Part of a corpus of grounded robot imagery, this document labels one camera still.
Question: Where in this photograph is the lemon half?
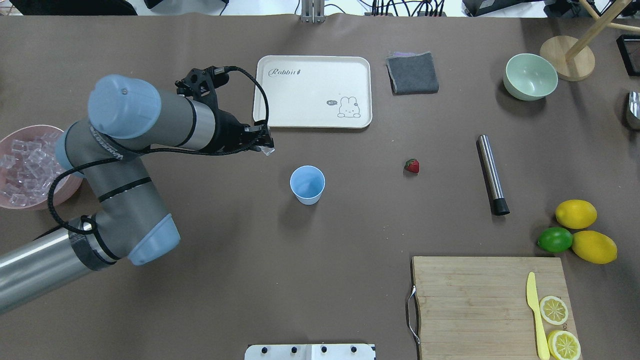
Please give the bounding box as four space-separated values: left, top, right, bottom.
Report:
539 295 569 326
547 330 582 360

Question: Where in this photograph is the lemon half upper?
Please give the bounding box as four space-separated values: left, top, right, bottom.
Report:
547 330 582 360

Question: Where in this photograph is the aluminium frame post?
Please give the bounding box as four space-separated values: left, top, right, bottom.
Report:
299 0 326 24

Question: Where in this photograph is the yellow lemon lower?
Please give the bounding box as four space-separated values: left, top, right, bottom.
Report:
571 230 618 265

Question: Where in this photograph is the yellow plastic knife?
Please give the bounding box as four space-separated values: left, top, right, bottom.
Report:
525 272 551 360

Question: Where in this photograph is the lemon half lower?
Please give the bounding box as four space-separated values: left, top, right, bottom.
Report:
539 295 569 326

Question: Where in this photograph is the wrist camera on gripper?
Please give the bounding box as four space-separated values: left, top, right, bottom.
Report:
174 66 230 104

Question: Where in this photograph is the steel ice scoop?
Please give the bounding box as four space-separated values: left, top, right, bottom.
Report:
624 91 640 132

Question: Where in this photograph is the black framed object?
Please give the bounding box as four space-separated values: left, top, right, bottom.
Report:
615 34 640 76

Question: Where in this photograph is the pink bowl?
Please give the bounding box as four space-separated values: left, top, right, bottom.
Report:
0 124 84 211

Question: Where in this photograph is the purple cloth under grey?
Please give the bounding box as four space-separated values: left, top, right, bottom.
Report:
390 51 417 57

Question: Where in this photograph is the light green bowl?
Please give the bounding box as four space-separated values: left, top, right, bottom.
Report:
503 53 559 101

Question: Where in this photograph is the yellow lemon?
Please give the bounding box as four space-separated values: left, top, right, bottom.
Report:
555 199 598 230
571 230 618 265

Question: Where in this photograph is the light blue plastic cup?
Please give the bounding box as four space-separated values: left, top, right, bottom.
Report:
289 165 326 206

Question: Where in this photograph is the clear ice cubes pile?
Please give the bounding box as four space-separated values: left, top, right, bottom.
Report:
1 125 64 208

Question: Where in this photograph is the red strawberry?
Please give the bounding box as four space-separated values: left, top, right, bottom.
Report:
404 158 420 174

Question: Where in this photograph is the green lime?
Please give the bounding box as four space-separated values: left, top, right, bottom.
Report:
536 227 574 254

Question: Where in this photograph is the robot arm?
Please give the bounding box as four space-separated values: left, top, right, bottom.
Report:
0 66 275 313

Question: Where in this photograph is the grey folded cloth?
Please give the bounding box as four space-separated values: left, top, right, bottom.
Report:
385 51 440 95

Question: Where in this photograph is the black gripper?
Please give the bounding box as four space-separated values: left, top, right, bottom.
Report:
207 109 275 153

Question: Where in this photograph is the cream rabbit tray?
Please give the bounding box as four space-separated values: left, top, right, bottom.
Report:
253 55 373 129

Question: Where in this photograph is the yellow lemon upper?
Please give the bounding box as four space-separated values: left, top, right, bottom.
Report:
555 199 598 230

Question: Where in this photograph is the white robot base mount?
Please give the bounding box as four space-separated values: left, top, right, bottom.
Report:
244 342 377 360

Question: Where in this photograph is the wooden stand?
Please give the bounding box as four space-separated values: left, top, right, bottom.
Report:
539 0 640 82

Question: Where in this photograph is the steel muddler black tip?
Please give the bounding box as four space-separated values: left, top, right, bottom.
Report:
477 134 510 216

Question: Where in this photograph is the wooden cutting board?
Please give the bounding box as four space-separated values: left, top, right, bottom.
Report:
410 256 572 360

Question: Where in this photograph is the clear ice cube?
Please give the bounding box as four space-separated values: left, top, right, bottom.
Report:
258 143 275 157

